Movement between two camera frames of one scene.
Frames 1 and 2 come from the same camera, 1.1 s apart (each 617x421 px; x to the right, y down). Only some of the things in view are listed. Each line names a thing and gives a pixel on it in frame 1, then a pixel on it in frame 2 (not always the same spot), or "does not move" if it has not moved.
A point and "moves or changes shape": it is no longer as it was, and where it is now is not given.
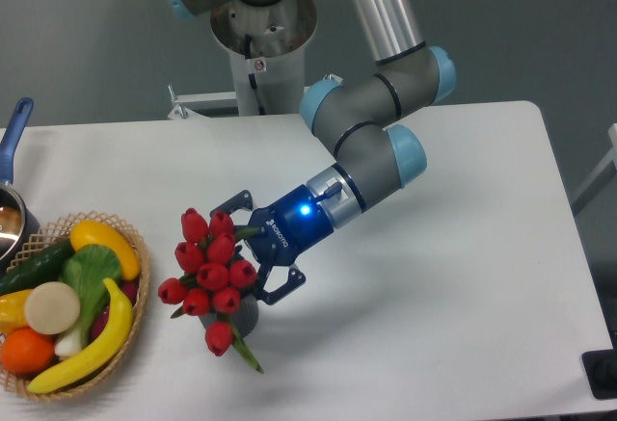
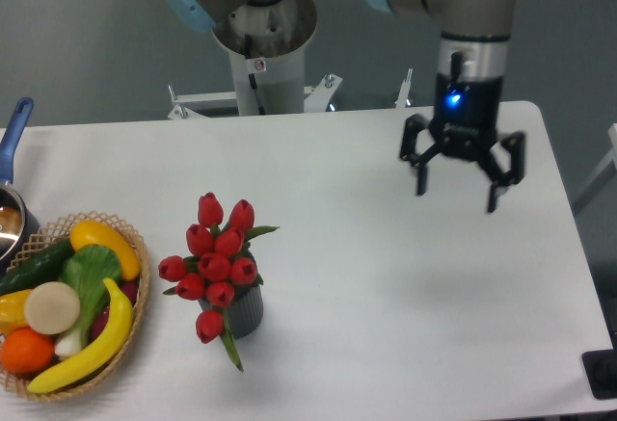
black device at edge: [601, 369] does not move
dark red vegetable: [129, 288] does not move
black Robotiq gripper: [281, 234] -> [464, 126]
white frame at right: [599, 177] does not move
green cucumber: [44, 266] does not move
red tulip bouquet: [210, 279] moves or changes shape
